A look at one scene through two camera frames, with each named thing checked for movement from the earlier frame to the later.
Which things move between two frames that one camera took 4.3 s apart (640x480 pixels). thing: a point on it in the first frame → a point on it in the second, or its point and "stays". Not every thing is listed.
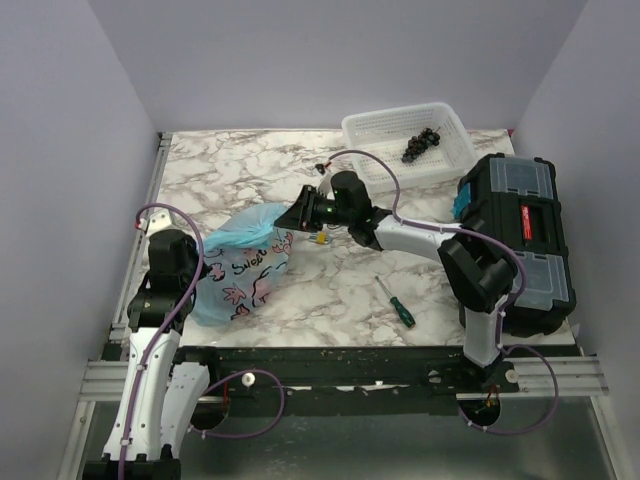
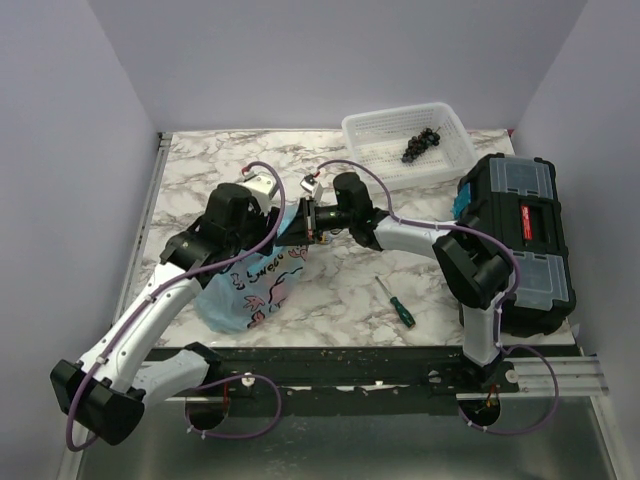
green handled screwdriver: [401, 311] stays
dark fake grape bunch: [418, 144] stays
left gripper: [192, 248] → [266, 223]
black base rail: [349, 381] stays
